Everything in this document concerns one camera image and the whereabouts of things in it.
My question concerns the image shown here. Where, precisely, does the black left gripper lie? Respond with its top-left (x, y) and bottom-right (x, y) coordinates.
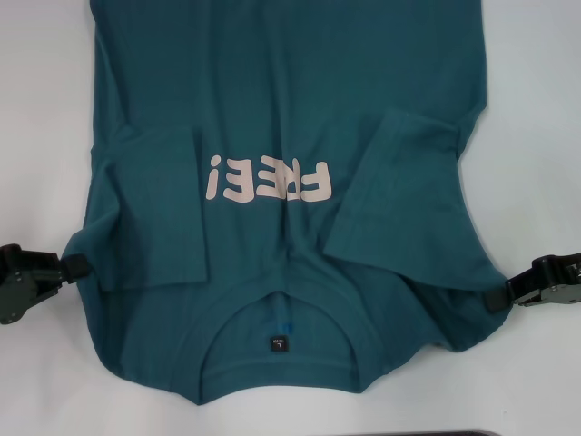
top-left (0, 243), bottom-right (91, 326)

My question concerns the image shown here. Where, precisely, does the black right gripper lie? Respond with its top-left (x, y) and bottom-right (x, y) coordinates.
top-left (482, 253), bottom-right (581, 313)

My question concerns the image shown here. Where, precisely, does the teal T-shirt with pink print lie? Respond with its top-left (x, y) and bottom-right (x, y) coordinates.
top-left (62, 0), bottom-right (517, 394)

